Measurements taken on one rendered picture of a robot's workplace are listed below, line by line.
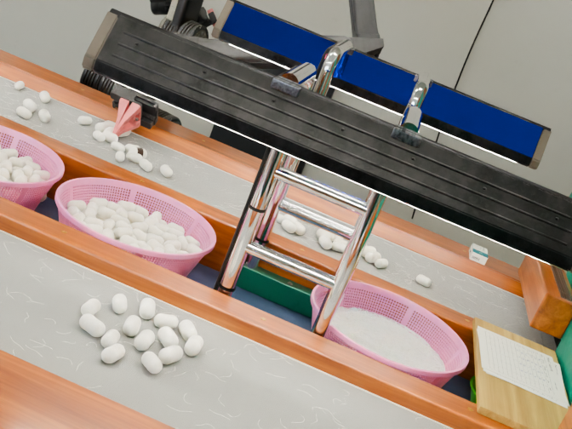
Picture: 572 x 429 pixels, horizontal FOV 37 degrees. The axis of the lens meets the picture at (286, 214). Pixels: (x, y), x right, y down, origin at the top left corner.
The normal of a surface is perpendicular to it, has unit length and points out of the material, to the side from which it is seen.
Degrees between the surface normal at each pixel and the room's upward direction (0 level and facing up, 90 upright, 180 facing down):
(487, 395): 0
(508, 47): 90
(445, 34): 90
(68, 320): 0
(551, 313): 90
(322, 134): 58
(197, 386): 0
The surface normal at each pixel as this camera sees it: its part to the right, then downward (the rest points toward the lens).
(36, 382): 0.35, -0.88
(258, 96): 0.03, -0.25
